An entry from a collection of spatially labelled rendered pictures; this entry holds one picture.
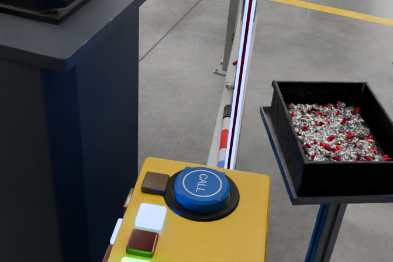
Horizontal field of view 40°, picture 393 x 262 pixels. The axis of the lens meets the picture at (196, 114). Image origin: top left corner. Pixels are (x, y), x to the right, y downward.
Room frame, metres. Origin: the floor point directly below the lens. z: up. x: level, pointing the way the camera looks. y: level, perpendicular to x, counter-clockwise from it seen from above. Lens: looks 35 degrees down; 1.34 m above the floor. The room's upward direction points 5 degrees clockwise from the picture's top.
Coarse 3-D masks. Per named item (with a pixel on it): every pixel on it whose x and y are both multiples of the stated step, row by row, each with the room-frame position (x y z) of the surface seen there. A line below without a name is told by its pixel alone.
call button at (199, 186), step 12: (192, 168) 0.30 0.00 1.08; (204, 168) 0.30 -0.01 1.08; (180, 180) 0.29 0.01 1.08; (192, 180) 0.29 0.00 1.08; (204, 180) 0.29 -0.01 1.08; (216, 180) 0.29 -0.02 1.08; (180, 192) 0.28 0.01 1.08; (192, 192) 0.28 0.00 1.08; (204, 192) 0.28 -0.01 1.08; (216, 192) 0.28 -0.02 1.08; (228, 192) 0.28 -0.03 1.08; (180, 204) 0.27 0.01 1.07; (192, 204) 0.27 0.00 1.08; (204, 204) 0.27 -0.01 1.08; (216, 204) 0.27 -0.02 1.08
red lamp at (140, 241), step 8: (136, 232) 0.24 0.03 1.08; (144, 232) 0.24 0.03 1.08; (152, 232) 0.24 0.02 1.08; (128, 240) 0.23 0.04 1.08; (136, 240) 0.23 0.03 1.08; (144, 240) 0.23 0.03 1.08; (152, 240) 0.23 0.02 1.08; (128, 248) 0.23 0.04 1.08; (136, 248) 0.23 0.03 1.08; (144, 248) 0.23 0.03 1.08; (152, 248) 0.23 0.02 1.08; (144, 256) 0.23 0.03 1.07; (152, 256) 0.23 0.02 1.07
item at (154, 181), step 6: (150, 174) 0.30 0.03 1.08; (156, 174) 0.30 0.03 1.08; (162, 174) 0.30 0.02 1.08; (144, 180) 0.29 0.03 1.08; (150, 180) 0.29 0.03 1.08; (156, 180) 0.29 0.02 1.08; (162, 180) 0.29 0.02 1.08; (168, 180) 0.29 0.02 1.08; (144, 186) 0.28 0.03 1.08; (150, 186) 0.29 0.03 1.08; (156, 186) 0.29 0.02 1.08; (162, 186) 0.29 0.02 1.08; (150, 192) 0.28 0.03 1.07; (156, 192) 0.28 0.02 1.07; (162, 192) 0.28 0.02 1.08
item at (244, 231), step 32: (160, 160) 0.32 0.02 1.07; (256, 192) 0.29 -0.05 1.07; (128, 224) 0.25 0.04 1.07; (192, 224) 0.26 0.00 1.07; (224, 224) 0.26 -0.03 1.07; (256, 224) 0.26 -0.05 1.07; (128, 256) 0.23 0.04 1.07; (160, 256) 0.23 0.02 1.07; (192, 256) 0.23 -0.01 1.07; (224, 256) 0.23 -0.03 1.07; (256, 256) 0.23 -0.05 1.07
